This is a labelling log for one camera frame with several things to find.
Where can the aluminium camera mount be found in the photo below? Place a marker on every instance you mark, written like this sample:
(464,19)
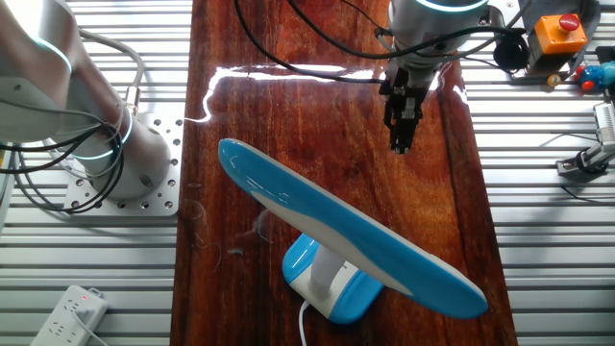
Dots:
(588,161)

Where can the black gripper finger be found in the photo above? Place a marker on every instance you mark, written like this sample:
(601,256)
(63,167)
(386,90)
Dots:
(412,132)
(395,130)

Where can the small yellow ball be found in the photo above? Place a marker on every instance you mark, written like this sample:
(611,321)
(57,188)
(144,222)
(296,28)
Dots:
(554,80)

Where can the white power strip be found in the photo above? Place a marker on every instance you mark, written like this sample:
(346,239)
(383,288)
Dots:
(57,322)

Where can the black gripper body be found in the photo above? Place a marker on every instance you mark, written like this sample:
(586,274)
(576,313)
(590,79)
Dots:
(406,79)

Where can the orange emergency stop box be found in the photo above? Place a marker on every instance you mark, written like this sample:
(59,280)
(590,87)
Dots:
(557,36)

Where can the white ribbed device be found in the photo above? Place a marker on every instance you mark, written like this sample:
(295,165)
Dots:
(606,122)

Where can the blue and white desk lamp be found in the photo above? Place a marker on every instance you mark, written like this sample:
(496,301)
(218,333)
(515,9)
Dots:
(336,221)

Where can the blue and red toy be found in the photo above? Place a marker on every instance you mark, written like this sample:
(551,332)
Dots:
(593,77)

